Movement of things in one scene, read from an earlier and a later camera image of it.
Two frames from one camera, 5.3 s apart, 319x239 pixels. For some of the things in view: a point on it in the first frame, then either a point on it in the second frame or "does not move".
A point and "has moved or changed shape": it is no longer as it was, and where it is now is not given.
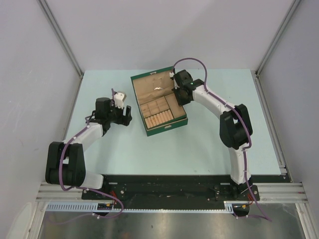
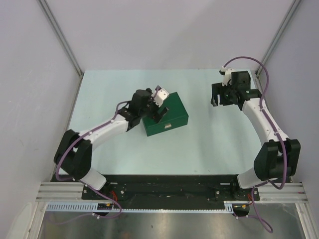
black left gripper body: (115, 114) -> (151, 110)
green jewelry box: (158, 105) has moved or changed shape
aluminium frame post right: (293, 7) does not move
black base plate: (165, 191) does not move
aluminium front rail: (54, 192) does not move
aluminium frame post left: (46, 9) does not move
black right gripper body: (180, 99) -> (225, 92)
